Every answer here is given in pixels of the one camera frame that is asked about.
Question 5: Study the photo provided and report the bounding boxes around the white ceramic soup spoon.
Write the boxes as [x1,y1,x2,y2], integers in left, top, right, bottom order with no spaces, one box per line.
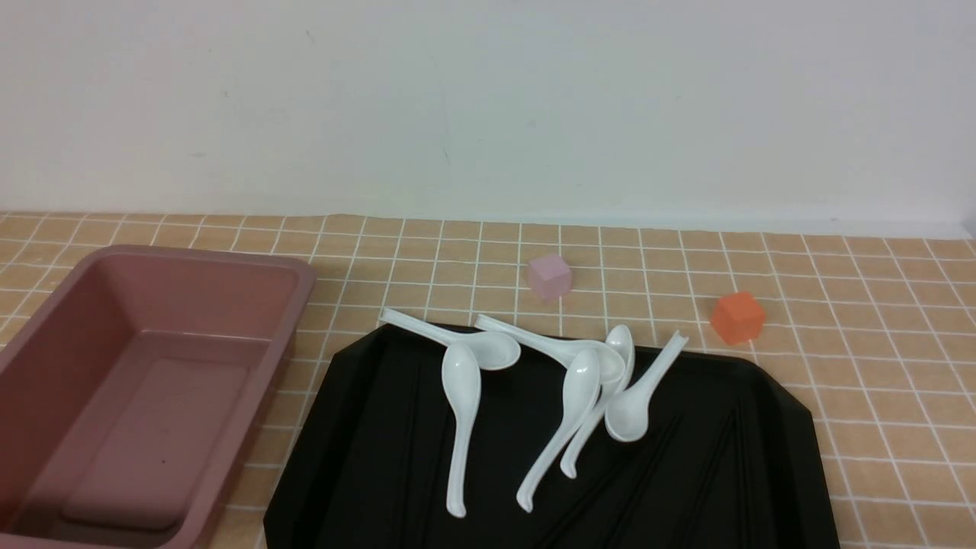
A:
[379,308,522,371]
[604,331,688,444]
[441,342,481,519]
[516,348,600,513]
[474,315,625,384]
[560,324,636,480]

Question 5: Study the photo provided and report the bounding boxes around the pink translucent cube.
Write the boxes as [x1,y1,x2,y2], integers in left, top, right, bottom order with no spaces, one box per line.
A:
[528,253,573,301]

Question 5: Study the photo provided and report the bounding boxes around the black chopstick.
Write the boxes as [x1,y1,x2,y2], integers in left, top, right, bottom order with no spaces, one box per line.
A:
[530,417,683,548]
[668,413,736,548]
[602,419,687,549]

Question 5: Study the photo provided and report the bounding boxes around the orange cube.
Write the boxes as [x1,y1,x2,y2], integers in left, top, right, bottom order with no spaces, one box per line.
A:
[710,291,767,346]

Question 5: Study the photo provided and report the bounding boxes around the black plastic tray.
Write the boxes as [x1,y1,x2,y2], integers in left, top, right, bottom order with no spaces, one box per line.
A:
[264,326,840,548]

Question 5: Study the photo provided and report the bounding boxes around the mauve plastic bin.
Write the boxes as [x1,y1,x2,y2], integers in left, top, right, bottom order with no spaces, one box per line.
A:
[1,246,316,548]

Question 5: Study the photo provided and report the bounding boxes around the tiled pattern table mat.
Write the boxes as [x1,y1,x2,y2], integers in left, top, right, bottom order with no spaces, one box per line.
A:
[1,211,975,548]

